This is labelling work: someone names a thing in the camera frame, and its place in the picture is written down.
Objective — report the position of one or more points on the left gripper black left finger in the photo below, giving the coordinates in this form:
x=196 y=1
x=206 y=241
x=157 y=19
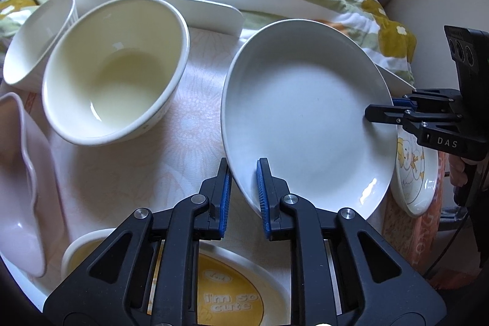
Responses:
x=145 y=271

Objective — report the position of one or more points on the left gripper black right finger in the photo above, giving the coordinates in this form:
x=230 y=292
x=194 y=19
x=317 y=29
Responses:
x=342 y=271

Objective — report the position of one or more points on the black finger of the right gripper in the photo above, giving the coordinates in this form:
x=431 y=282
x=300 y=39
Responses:
x=406 y=101
x=394 y=115

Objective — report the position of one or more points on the duck pattern white plate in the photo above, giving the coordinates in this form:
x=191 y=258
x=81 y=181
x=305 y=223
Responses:
x=414 y=180

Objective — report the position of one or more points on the large white deep plate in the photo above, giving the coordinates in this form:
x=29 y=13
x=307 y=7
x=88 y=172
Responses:
x=296 y=95

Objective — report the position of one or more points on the pink wavy-edged bowl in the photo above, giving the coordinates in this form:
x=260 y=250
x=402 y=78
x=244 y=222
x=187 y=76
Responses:
x=32 y=222

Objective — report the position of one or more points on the cream ceramic bowl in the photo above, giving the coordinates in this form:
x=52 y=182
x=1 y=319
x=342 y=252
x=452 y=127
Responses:
x=113 y=75

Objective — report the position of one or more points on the small white ribbed bowl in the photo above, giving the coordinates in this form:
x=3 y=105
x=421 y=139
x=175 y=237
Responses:
x=28 y=53

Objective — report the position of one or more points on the person right hand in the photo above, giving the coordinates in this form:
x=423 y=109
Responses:
x=458 y=177

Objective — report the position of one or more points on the white tray rim right segment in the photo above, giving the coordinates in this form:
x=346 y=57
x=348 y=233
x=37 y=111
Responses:
x=396 y=85

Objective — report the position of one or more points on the small cream bowl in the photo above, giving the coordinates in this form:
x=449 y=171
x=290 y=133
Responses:
x=81 y=248

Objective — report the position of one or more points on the orange floral cloth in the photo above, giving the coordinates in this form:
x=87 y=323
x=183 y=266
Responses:
x=414 y=238

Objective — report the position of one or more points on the yellow cute print plate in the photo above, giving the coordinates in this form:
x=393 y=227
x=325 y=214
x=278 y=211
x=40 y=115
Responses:
x=232 y=290

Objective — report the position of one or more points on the pink white table cloth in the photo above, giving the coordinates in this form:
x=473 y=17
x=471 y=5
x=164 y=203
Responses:
x=99 y=186

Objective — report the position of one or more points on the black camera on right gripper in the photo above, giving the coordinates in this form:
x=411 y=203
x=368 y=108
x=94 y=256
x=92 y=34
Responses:
x=469 y=51

